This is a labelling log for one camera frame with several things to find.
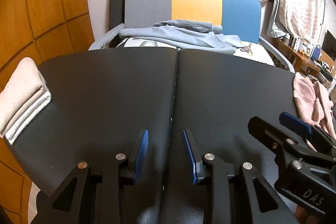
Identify folded white fleece garment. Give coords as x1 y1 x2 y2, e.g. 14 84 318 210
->
5 90 52 146

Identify person's right hand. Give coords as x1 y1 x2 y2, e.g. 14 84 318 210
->
294 207 324 224

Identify grey yellow blue armchair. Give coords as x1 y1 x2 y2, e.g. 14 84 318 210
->
88 0 296 73

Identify silver foil bag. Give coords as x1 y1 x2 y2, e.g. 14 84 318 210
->
266 0 290 39

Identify black rolled mat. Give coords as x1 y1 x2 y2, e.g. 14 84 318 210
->
110 0 131 30

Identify grey-blue garment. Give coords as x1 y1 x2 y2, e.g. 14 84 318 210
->
119 20 243 54

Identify metal rack pole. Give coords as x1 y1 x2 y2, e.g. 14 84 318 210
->
321 0 328 28

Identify white deer print cushion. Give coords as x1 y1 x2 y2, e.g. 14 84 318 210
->
115 39 276 67

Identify blue white bag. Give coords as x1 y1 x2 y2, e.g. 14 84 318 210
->
311 43 322 60

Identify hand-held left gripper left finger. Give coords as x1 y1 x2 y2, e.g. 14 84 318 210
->
39 129 150 224

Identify pink knit sweater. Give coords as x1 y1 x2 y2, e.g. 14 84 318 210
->
293 72 335 135

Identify wooden panelled wardrobe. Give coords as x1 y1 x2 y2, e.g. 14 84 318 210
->
0 0 96 188

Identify wooden desk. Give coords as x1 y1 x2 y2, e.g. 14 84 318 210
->
273 38 322 80

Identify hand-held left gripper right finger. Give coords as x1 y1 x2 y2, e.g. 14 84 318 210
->
182 128 296 224

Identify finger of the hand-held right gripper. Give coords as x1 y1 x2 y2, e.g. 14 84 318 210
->
279 112 336 159
247 116 334 170

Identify folded pale pink garment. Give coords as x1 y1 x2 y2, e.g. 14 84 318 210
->
0 57 44 135

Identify black monitor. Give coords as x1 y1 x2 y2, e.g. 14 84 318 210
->
322 30 336 58

